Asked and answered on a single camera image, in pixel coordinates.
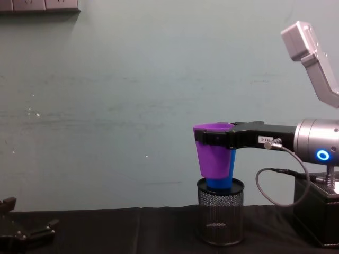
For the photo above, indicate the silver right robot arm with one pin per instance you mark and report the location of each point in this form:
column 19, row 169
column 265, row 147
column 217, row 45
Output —
column 315, row 143

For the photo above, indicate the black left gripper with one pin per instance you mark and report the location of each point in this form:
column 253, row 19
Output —
column 10, row 244

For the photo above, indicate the white wall socket plate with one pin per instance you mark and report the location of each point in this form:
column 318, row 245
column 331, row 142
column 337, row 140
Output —
column 62, row 4
column 29, row 4

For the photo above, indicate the black mesh pen holder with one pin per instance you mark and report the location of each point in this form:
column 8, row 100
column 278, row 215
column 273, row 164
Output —
column 219, row 214

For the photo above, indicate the black leather box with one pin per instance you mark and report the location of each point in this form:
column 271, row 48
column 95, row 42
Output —
column 317, row 217

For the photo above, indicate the black table cloth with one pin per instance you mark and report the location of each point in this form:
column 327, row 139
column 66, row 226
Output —
column 132, row 232

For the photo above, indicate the blue plastic cup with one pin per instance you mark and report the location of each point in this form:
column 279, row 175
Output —
column 222, row 182

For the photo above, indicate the small silver spring post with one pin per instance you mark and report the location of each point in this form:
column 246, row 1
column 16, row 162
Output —
column 329, row 178

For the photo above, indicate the purple plastic cup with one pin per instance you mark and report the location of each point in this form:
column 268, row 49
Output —
column 213, row 161

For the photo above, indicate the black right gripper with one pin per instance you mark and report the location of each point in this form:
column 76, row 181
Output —
column 251, row 136

